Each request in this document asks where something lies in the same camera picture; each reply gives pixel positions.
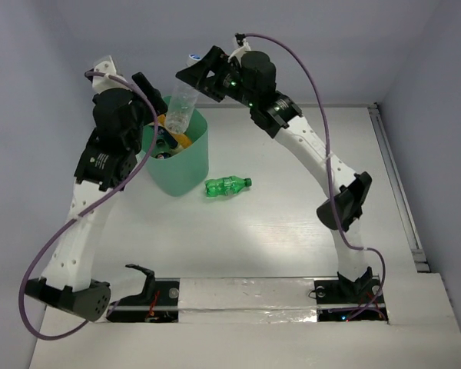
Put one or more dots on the silver foil tape strip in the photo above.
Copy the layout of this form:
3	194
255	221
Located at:
246	301

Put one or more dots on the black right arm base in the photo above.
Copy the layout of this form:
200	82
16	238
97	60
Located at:
341	300

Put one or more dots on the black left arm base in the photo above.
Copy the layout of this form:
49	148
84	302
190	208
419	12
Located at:
156	303

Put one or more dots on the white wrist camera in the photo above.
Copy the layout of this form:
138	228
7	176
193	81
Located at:
241	47
99	75

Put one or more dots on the clear bottle with black label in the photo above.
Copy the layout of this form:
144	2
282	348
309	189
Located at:
162	153

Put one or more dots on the clear water bottle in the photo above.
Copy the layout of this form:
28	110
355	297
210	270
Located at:
181	107

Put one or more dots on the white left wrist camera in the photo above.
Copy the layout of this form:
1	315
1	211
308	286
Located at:
99	75

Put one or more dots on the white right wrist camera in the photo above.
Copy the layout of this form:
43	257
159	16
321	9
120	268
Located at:
241	47

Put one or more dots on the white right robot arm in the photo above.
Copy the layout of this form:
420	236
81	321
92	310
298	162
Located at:
345	189

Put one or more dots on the orange bottle with blue label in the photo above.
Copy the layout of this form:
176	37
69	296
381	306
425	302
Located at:
176	142

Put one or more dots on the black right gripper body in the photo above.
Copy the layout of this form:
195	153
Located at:
234	88

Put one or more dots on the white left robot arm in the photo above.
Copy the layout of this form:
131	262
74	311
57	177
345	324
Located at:
109	161

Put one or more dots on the green plastic soda bottle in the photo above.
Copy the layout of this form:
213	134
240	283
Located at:
226	186

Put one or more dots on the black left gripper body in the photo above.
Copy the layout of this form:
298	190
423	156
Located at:
147	89

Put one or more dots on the green plastic bin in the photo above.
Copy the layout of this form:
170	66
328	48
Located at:
184	170

